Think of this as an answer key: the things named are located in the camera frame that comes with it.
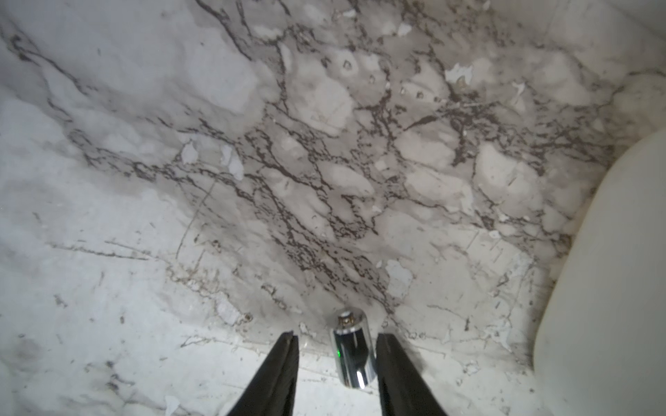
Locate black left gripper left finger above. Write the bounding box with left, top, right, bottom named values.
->
left=227, top=331, right=299, bottom=416

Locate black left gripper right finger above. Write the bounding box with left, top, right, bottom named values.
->
left=376, top=333, right=447, bottom=416

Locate stepped chrome socket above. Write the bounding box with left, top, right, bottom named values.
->
left=329, top=307, right=376, bottom=389

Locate white plastic storage box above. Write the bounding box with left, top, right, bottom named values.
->
left=533, top=131, right=665, bottom=415

